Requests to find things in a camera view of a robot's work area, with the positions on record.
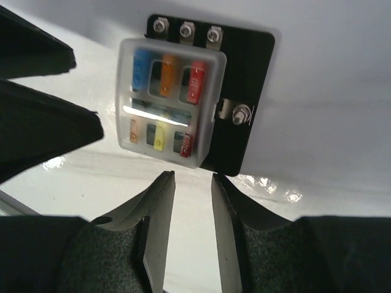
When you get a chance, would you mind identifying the yellow blade fuse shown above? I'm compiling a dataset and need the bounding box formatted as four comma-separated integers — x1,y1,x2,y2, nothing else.
153,122,166,151

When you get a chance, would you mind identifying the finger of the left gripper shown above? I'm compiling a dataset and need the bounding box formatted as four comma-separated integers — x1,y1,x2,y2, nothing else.
1,6,76,79
1,80,104,183

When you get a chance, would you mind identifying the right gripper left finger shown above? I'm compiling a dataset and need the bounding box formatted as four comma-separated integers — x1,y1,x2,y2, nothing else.
1,171,175,292

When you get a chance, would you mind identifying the orange blade fuse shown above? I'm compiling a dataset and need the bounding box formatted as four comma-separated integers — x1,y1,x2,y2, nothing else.
159,54,177,97

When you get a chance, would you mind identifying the black fuse box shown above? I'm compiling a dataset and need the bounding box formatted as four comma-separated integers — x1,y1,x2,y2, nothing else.
143,13,276,177

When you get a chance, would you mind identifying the clear plastic fuse box cover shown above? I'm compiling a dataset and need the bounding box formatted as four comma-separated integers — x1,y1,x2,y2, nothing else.
115,38,227,168

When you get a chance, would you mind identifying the red blade fuse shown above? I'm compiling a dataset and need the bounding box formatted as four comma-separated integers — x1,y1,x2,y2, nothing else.
187,60,206,104
180,133,194,157

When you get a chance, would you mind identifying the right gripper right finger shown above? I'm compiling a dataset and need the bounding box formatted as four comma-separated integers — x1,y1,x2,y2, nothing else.
211,174,390,292

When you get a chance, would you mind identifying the blue blade fuse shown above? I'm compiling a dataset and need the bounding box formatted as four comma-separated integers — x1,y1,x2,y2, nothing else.
132,49,153,91

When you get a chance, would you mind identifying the brown blade fuse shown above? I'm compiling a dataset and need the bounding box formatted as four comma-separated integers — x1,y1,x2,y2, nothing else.
130,119,139,143

